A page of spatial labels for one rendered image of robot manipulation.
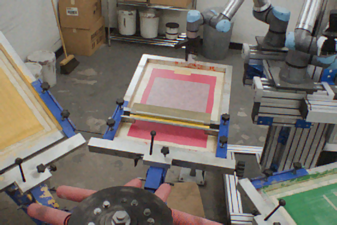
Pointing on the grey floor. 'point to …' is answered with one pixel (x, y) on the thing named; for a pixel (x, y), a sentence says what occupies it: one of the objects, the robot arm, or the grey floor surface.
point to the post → (191, 176)
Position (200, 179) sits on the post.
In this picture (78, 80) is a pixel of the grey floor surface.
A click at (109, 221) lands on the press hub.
